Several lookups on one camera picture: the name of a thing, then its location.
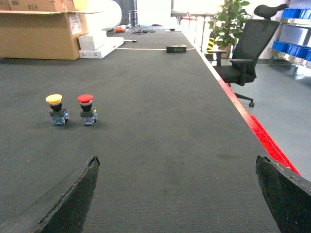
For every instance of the white flat carton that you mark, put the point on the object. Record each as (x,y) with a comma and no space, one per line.
(111,44)

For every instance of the small black box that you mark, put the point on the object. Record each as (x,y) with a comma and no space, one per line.
(181,48)

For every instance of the black office chair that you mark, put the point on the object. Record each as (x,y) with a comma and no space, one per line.
(239,67)

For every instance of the red mushroom push button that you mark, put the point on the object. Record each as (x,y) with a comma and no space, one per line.
(88,114)

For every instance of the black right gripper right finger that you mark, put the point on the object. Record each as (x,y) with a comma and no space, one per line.
(287,194)

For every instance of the large cardboard box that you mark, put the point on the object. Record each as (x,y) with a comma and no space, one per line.
(43,29)

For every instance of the yellow mushroom push button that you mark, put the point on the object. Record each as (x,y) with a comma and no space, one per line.
(58,114)

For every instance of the potted green plant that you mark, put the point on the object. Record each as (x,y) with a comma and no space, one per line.
(229,23)

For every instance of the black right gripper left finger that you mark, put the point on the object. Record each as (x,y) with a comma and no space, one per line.
(62,209)

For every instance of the blue bins on wall shelf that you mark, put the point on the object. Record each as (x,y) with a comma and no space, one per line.
(293,42)

